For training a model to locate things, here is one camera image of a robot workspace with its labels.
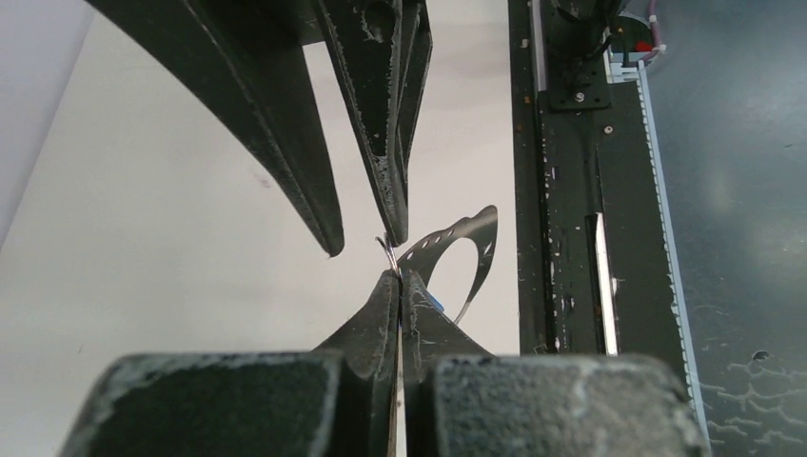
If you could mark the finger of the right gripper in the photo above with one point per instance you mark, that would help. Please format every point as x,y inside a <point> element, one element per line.
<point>247,68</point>
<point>381,53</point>

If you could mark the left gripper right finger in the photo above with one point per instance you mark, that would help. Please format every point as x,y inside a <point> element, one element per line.
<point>460,400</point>

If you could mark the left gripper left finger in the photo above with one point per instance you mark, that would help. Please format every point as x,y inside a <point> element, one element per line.
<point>337,399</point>

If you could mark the key with blue tag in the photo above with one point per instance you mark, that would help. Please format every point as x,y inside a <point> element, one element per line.
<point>434,302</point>

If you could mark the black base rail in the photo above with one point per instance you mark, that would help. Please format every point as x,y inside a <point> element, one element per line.
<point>592,266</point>

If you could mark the grey cable duct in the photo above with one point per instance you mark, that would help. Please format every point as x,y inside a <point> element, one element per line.
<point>618,73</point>

